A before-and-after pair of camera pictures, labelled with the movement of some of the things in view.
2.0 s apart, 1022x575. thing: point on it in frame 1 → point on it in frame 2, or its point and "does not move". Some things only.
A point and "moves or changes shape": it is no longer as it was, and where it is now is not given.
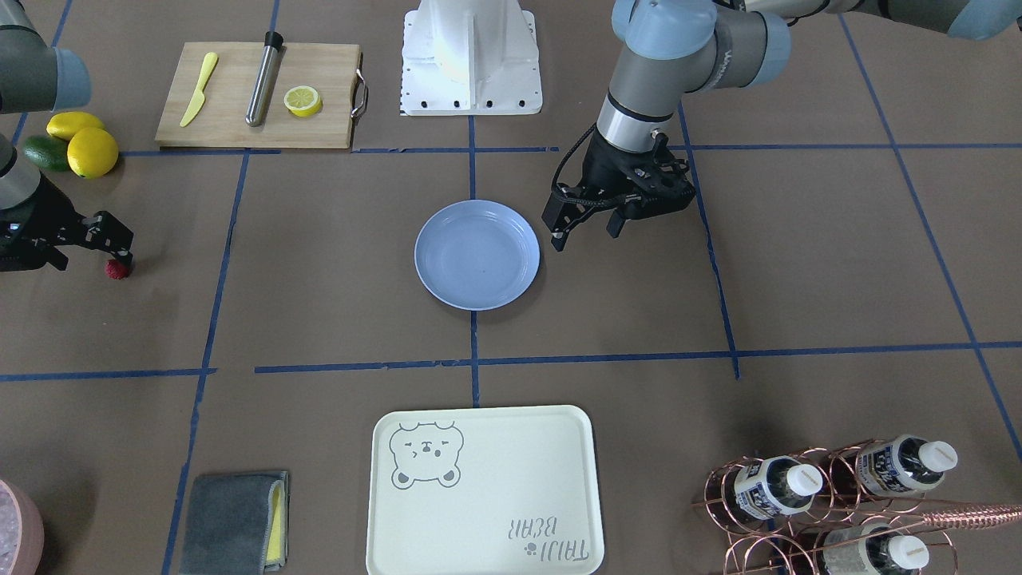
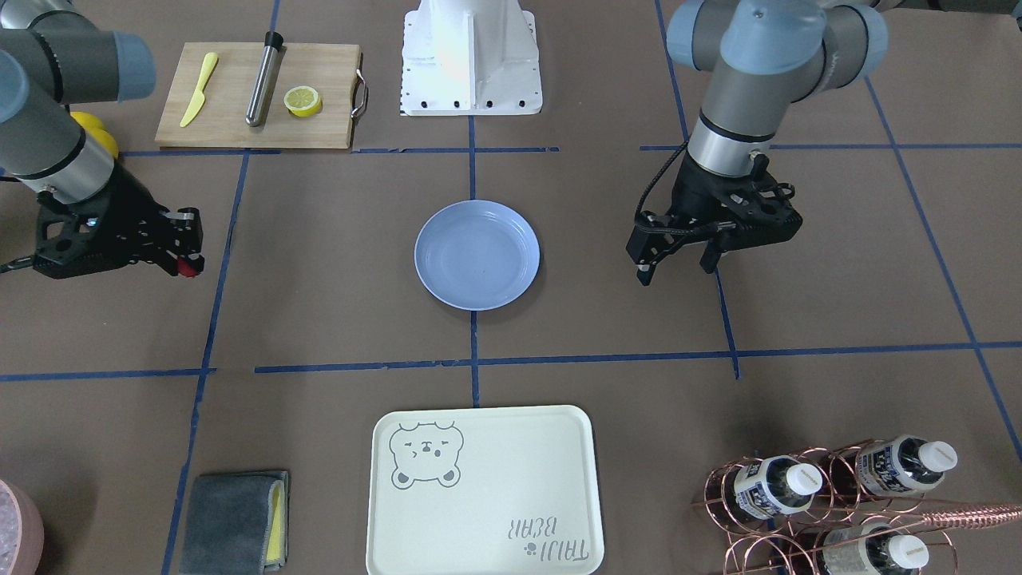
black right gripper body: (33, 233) → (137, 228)
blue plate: (477, 255) does not move
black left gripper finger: (615, 224) → (711, 257)
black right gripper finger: (128, 260) → (170, 263)
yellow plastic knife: (199, 97) does not move
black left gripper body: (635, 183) → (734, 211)
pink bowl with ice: (21, 533) does not move
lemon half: (303, 101) does not move
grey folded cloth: (235, 524) does not move
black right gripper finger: (108, 233) → (186, 230)
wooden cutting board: (220, 120) does not move
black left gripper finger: (560, 225) → (644, 272)
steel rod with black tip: (259, 97) does not move
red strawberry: (116, 269) moves or changes shape
